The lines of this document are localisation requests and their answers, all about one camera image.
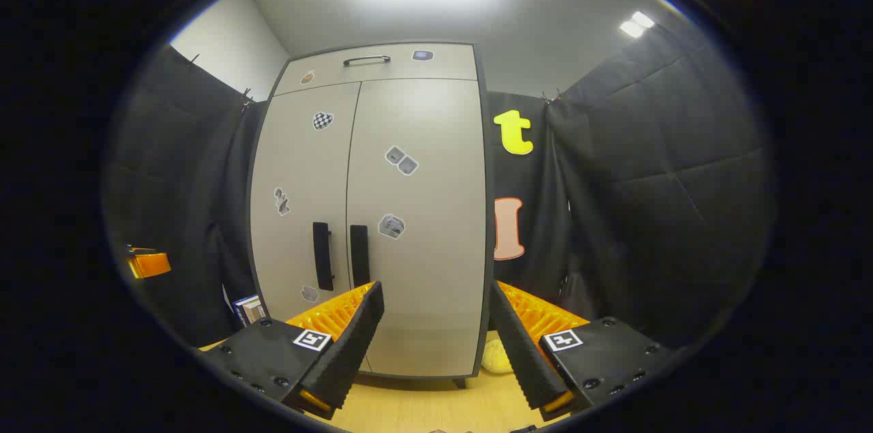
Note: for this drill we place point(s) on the grey cabinet drawer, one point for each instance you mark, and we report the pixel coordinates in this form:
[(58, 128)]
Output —
[(402, 68)]

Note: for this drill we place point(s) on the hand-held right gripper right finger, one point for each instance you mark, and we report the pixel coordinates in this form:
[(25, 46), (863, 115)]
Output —
[(522, 351)]

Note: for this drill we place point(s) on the blue book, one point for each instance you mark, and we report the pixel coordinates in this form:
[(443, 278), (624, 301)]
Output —
[(239, 310)]

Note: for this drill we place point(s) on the black backdrop cloth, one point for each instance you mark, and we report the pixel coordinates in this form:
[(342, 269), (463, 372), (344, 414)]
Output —
[(648, 181)]

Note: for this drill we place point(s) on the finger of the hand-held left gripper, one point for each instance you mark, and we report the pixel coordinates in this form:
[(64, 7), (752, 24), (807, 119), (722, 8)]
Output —
[(151, 264)]

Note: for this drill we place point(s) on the small ceiling light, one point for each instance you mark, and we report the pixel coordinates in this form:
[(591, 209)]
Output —
[(636, 24)]

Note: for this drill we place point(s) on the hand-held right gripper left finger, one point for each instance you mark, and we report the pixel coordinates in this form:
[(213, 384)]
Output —
[(351, 344)]

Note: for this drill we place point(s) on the beige book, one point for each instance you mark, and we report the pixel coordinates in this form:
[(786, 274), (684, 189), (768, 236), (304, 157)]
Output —
[(254, 310)]

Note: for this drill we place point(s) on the grey double-door shoe cabinet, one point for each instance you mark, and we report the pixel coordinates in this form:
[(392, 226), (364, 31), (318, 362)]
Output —
[(487, 228)]

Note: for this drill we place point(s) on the grey cabinet door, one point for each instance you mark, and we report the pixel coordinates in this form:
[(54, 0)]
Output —
[(300, 167), (436, 262)]

